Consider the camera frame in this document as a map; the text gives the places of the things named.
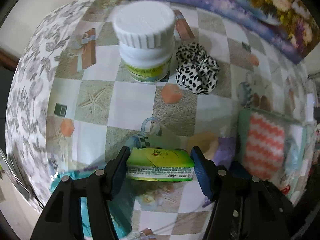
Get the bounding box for clear green rimmed tray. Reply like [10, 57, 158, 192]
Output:
[236, 108, 315, 205]

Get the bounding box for teal embossed tin box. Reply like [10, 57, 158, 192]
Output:
[49, 169, 136, 239]

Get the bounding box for pink white chevron sponge cloth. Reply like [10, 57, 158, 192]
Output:
[242, 112, 285, 180]

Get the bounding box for black white leopard scrunchie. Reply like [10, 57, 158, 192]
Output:
[175, 42, 220, 95]

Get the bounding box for white capped supplement bottle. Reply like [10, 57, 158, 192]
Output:
[112, 1, 176, 83]

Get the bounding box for checkered printed tablecloth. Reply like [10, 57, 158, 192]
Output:
[46, 0, 316, 240]

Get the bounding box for green paper packet box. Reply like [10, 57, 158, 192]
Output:
[126, 147, 194, 182]

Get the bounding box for floral vase painting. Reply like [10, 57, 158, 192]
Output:
[124, 0, 320, 66]

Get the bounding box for grey floral tablecloth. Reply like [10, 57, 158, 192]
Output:
[5, 0, 95, 210]

